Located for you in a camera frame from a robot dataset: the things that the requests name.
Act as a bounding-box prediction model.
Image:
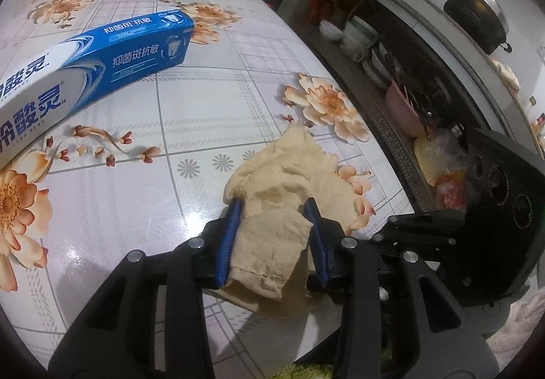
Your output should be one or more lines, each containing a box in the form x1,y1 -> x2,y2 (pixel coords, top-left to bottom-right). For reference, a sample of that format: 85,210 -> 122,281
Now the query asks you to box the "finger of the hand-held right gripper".
371,232 -> 458,273
387,210 -> 469,235

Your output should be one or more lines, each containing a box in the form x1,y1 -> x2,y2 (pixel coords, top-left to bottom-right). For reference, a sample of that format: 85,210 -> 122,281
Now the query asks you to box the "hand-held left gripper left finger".
49,198 -> 245,379

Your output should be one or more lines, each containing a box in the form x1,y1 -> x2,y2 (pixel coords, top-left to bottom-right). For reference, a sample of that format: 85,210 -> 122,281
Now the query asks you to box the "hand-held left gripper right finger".
303,197 -> 499,379

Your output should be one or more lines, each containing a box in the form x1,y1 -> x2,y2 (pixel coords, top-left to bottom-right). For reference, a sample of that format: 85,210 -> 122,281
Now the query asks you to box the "beige cloth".
215,124 -> 362,318

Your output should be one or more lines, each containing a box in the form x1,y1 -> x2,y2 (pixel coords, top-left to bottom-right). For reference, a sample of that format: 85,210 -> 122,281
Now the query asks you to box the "red plastic bag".
434,175 -> 469,211

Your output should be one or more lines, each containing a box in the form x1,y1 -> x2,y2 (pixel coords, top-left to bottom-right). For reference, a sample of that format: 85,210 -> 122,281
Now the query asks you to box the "yellow plastic bag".
413,128 -> 469,188

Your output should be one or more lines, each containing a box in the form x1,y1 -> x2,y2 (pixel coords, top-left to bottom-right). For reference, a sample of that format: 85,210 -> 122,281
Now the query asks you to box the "floral tablecloth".
0,0 -> 416,379

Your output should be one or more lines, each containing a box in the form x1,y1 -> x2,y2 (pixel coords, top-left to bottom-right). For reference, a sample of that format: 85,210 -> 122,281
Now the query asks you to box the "pink fluffy cloth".
485,285 -> 545,358

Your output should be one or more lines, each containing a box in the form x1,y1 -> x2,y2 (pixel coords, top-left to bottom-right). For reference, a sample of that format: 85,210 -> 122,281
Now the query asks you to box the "pink plastic basin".
385,79 -> 431,139

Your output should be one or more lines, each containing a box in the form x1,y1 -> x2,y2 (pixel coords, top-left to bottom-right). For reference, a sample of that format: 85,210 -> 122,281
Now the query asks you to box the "green white fluffy cloth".
272,345 -> 396,379

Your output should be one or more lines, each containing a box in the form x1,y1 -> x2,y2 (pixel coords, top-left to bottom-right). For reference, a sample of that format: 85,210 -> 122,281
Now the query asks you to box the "pale lumpy bag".
489,58 -> 522,92

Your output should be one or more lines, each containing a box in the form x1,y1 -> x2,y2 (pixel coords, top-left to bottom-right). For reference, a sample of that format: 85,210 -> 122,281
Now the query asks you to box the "stack of plates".
362,43 -> 401,86

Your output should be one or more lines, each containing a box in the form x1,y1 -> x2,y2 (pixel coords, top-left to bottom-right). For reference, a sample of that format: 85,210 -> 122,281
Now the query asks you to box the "stack of white bowls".
341,15 -> 379,60

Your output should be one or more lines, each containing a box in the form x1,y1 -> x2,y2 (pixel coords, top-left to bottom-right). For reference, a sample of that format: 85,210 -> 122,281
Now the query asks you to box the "black pot with metal lid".
443,0 -> 514,56

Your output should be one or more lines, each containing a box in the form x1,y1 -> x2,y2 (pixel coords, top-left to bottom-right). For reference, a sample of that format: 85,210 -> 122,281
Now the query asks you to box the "white bowl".
319,19 -> 345,41

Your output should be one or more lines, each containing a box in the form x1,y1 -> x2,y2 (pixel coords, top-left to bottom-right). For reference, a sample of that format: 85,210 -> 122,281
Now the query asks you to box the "white blue toothpaste box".
0,9 -> 195,171

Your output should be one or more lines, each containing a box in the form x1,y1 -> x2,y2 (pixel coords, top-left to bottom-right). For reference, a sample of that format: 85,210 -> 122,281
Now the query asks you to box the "red box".
309,0 -> 337,26

